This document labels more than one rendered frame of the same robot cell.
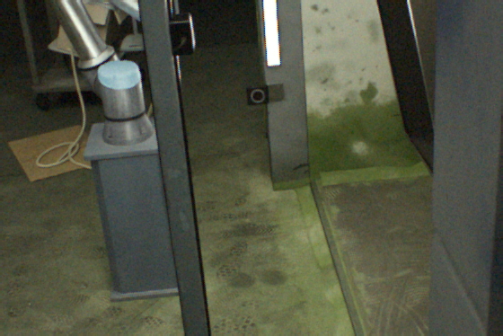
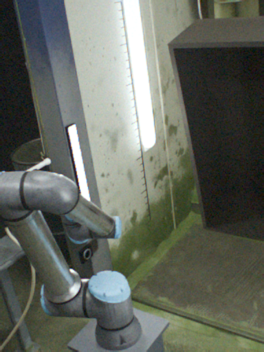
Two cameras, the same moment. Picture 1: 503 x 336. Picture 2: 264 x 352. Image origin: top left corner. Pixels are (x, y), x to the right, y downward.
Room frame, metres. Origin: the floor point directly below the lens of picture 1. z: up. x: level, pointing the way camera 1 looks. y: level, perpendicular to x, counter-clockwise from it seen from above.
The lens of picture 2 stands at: (1.81, 1.37, 1.91)
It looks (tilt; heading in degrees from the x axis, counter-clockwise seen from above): 24 degrees down; 310
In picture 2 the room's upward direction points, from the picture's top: 8 degrees counter-clockwise
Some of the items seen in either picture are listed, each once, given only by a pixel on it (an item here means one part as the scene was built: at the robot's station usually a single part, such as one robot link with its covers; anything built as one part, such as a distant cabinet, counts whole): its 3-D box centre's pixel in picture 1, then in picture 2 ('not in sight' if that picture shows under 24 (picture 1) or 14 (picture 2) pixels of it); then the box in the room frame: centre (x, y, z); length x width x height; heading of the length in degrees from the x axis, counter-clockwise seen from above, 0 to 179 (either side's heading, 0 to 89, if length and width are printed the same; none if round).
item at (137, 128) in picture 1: (126, 123); (116, 324); (2.75, 0.47, 0.69); 0.19 x 0.19 x 0.10
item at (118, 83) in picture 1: (120, 87); (108, 298); (2.76, 0.48, 0.83); 0.17 x 0.15 x 0.18; 25
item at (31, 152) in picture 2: not in sight; (48, 149); (4.19, -0.57, 0.86); 0.54 x 0.54 x 0.01
